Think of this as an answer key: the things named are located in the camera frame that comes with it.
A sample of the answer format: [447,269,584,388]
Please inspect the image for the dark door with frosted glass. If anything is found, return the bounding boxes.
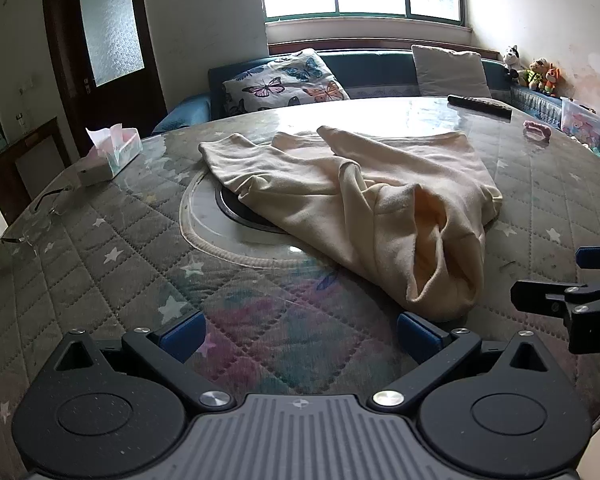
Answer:
[41,0,168,133]

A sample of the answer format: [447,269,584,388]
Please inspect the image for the tissue box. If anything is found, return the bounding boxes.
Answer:
[76,124,143,188]

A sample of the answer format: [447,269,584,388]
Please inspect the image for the butterfly print pillow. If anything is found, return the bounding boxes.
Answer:
[221,48,351,118]

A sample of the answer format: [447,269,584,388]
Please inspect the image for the black round stove insert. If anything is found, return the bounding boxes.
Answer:
[214,186,293,236]

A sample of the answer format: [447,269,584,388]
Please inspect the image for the dark wooden cabinet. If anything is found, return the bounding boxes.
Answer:
[0,117,76,251]

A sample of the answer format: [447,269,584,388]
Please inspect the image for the small pink object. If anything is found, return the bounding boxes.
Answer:
[524,121,552,145]

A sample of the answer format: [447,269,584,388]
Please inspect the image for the black remote control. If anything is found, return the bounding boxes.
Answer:
[446,94,513,120]

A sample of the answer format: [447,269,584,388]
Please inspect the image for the blue sofa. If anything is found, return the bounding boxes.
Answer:
[152,49,566,133]

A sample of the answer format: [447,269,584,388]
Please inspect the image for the plain white pillow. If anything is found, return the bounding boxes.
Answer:
[411,44,492,100]

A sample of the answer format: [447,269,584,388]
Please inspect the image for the black and white plush dog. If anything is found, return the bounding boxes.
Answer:
[502,45,523,83]

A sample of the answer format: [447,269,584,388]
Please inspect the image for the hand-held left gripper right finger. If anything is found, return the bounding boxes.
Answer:
[367,311,552,413]

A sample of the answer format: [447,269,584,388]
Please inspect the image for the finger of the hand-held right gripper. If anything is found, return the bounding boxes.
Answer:
[510,280,600,317]
[576,246,600,270]

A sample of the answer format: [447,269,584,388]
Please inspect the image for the orange plush fox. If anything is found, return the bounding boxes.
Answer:
[544,64,563,98]

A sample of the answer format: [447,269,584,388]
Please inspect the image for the plush toy with green vest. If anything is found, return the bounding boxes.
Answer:
[525,57,548,92]

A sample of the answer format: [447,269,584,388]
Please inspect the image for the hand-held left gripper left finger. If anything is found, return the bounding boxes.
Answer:
[54,310,237,413]

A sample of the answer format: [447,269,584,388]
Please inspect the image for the clear plastic storage box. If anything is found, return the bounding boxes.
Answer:
[560,97,600,141]

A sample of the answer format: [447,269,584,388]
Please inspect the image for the eyeglasses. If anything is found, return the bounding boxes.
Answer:
[0,187,88,246]

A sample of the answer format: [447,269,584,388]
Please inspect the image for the cream knit garment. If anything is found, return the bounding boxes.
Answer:
[198,125,504,323]

